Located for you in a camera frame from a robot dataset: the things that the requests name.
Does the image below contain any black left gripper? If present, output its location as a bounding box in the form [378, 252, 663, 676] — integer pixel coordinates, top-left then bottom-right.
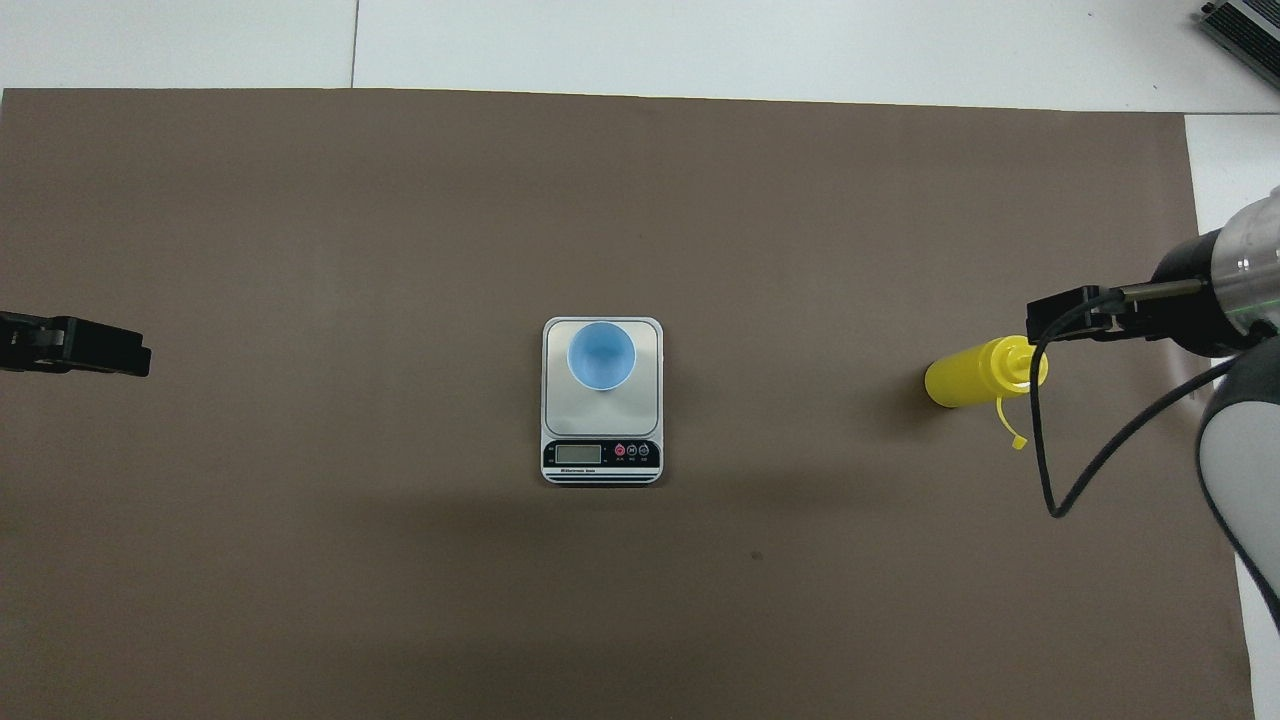
[0, 312, 152, 378]

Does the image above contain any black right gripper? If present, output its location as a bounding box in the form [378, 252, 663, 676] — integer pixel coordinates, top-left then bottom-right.
[1027, 230, 1256, 359]

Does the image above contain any yellow squeeze seasoning bottle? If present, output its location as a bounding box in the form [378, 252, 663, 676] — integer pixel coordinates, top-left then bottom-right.
[924, 335, 1050, 451]

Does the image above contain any light blue plastic cup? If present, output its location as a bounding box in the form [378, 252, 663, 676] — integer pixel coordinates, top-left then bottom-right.
[566, 321, 638, 392]

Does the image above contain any silver digital kitchen scale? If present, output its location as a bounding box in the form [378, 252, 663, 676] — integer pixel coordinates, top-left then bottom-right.
[541, 316, 664, 487]

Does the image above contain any grey ribbed metal device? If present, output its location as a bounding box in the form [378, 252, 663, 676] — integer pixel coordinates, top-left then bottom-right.
[1200, 0, 1280, 63]

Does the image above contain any brown table mat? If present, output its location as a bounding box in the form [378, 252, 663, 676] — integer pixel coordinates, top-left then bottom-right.
[0, 88, 1256, 720]

